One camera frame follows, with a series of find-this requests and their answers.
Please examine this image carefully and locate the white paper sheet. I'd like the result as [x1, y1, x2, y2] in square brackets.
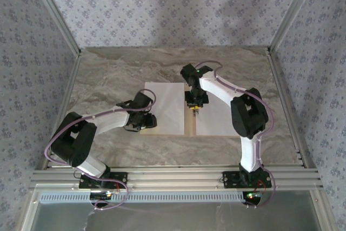
[140, 81, 185, 136]
[196, 90, 236, 136]

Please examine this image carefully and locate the brown cardboard folder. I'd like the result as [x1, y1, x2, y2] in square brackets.
[139, 81, 240, 137]

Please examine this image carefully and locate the grey sheet metal panel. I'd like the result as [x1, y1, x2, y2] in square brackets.
[20, 183, 336, 231]

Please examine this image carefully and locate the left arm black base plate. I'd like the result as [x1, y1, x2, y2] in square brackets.
[78, 171, 129, 190]

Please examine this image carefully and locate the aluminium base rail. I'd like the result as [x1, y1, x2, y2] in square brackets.
[30, 166, 324, 192]

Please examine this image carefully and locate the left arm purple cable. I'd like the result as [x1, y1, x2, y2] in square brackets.
[44, 89, 158, 212]

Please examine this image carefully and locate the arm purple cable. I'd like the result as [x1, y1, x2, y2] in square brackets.
[195, 60, 278, 210]
[44, 89, 158, 212]

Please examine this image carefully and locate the aluminium table side rail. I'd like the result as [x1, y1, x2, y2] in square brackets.
[36, 52, 83, 171]
[266, 51, 318, 171]

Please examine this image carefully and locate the grey slotted cable duct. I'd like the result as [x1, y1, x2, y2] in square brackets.
[39, 192, 245, 204]

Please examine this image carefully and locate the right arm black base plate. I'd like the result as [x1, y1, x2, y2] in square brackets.
[222, 170, 272, 189]

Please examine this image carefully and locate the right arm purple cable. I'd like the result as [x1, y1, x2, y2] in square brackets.
[195, 60, 278, 210]

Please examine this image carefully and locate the aluminium frame post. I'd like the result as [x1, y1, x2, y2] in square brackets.
[25, 0, 83, 56]
[266, 0, 324, 55]

